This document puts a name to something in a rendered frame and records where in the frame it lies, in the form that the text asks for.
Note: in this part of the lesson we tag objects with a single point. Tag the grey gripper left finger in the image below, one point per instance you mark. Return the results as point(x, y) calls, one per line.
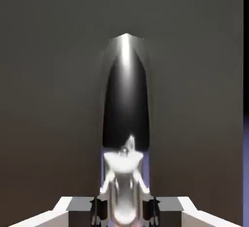
point(81, 213)

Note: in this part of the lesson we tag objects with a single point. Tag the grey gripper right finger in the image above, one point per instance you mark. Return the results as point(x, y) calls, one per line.
point(171, 213)

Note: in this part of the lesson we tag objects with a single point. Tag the dark grey cabinet door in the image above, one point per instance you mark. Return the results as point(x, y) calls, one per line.
point(48, 75)

